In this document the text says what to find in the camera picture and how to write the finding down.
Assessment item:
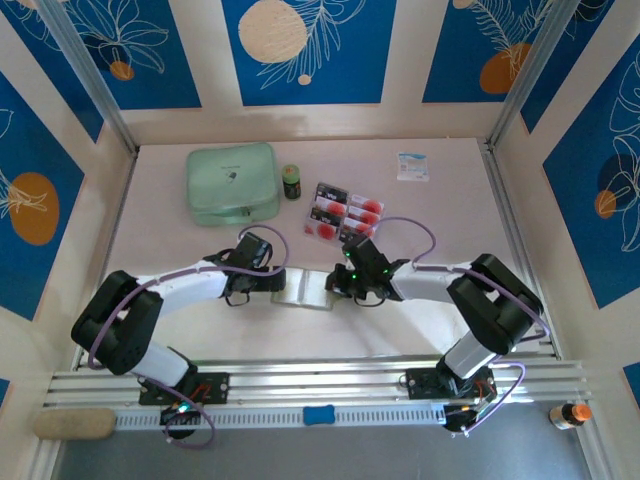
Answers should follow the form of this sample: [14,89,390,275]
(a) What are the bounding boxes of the clear plastic bag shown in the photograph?
[270,268,337,312]

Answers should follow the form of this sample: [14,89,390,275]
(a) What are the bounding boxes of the clear packs with red balls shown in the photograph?
[301,180,389,245]

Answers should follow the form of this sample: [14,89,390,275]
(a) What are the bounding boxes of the white card red circle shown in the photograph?
[342,218,377,236]
[348,194,387,211]
[345,206,385,224]
[312,195,347,214]
[304,221,342,242]

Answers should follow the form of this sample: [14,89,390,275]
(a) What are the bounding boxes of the black VIP card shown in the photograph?
[309,207,344,225]
[315,183,350,202]

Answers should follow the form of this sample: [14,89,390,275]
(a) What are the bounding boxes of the dark bottle green lid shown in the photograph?
[281,164,303,201]

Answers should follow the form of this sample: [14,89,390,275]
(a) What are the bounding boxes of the mint green zip pouch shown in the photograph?
[185,141,279,229]

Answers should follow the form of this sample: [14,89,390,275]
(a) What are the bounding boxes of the white blue tissue packet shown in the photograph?
[396,152,430,182]

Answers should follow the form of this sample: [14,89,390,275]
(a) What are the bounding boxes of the blue bone-shaped clip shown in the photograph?
[302,405,335,426]

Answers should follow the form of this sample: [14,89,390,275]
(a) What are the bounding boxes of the black left controller board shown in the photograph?
[159,403,199,426]

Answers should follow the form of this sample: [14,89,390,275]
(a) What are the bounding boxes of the black controller board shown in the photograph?
[159,403,199,426]
[443,403,481,434]

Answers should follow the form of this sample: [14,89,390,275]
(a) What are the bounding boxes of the black right controller board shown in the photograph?
[443,403,481,434]

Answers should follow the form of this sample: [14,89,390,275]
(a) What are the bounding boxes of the beige foam pad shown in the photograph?
[33,408,117,441]

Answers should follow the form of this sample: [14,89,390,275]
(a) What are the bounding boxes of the small bottle orange cap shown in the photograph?
[548,403,593,430]

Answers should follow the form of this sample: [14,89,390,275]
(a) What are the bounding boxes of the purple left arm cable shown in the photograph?
[87,225,290,371]

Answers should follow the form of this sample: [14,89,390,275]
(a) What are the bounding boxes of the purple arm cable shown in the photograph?
[368,215,551,351]
[87,225,290,371]

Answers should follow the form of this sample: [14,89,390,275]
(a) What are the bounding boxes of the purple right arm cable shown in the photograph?
[368,215,551,351]

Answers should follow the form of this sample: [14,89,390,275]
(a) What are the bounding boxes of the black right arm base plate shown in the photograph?
[405,366,496,401]

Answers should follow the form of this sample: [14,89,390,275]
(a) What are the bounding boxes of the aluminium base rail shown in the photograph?
[43,357,594,409]

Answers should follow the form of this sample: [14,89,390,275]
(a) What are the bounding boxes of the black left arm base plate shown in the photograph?
[138,372,231,406]

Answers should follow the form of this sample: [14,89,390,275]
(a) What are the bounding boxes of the slotted grey cable duct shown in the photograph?
[114,403,446,429]

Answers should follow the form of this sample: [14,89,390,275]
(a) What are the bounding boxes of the aluminium table edge rail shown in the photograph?
[480,142,560,359]
[72,149,139,371]

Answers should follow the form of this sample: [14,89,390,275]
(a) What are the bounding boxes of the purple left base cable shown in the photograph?
[163,392,217,449]

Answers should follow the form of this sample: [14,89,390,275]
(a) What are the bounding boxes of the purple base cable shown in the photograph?
[462,362,529,436]
[163,392,217,449]

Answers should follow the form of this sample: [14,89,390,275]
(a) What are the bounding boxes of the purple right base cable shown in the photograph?
[462,362,529,436]

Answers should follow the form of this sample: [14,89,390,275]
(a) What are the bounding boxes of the aluminium frame post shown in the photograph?
[485,0,584,151]
[35,0,140,157]

